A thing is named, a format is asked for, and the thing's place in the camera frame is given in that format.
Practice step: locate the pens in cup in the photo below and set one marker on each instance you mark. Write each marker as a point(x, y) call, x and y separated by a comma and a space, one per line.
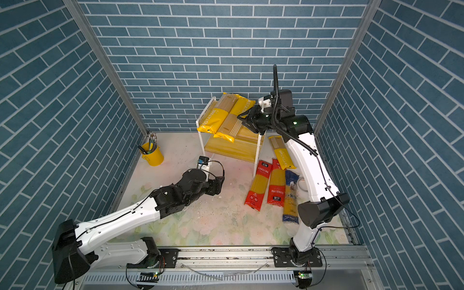
point(151, 146)

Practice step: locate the tape roll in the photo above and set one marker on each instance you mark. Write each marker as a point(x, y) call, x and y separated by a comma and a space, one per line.
point(302, 184)

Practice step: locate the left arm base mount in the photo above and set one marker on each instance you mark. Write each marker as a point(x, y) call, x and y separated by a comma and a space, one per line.
point(155, 257)

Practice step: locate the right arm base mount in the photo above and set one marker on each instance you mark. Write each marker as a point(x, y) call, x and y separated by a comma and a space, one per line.
point(290, 256)

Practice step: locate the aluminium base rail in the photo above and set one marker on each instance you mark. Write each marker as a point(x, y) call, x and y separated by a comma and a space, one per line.
point(345, 267)

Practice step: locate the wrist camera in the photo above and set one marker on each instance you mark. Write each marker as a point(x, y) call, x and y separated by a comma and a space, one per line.
point(203, 162)
point(265, 103)

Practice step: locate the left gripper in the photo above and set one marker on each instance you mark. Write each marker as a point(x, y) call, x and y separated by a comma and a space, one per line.
point(213, 191)

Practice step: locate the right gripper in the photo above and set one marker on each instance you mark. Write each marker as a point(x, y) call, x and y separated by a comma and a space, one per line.
point(254, 114)

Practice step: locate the red spaghetti package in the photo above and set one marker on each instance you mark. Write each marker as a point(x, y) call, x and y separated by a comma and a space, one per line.
point(256, 194)
point(276, 189)

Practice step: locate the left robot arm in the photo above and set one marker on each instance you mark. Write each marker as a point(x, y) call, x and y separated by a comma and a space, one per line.
point(74, 244)

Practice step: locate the blue spaghetti package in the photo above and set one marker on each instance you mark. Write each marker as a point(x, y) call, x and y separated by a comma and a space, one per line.
point(290, 212)

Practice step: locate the white wooden two-tier shelf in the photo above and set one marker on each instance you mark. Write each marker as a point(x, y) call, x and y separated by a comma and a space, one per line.
point(241, 149)

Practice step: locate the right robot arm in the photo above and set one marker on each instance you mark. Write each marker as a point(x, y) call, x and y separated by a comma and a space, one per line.
point(276, 111)

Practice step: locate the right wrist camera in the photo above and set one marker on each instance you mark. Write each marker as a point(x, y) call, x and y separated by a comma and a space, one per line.
point(265, 103)

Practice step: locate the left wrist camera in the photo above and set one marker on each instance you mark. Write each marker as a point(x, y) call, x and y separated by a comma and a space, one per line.
point(203, 162)

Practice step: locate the yellow pen cup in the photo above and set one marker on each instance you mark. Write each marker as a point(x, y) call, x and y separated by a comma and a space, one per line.
point(155, 157)

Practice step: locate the yellow Pastatime pasta package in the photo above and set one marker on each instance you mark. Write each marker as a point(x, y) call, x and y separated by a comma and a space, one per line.
point(218, 114)

